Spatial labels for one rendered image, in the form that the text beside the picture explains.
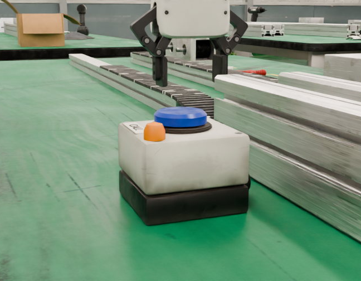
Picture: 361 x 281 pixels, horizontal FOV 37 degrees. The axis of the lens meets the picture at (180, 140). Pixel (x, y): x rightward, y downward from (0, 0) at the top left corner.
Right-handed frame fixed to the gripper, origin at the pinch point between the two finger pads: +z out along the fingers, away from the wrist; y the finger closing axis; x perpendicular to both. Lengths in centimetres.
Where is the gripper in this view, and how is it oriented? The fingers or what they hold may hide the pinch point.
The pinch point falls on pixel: (190, 76)
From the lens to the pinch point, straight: 75.0
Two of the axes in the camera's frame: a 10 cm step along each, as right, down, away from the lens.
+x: 3.4, 2.1, -9.2
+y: -9.4, 0.8, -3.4
